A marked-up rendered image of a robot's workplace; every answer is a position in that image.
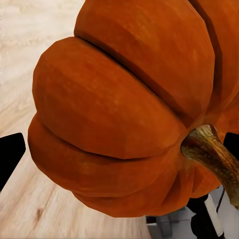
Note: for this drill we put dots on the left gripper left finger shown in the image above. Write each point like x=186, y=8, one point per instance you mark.
x=12, y=148

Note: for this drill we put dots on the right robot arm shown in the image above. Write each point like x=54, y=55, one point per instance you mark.
x=205, y=224

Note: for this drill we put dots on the pumpkin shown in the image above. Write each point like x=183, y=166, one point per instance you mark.
x=133, y=110

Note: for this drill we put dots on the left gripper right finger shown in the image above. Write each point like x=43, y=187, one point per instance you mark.
x=231, y=142

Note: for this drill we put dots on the stairs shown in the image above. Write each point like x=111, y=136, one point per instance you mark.
x=160, y=226

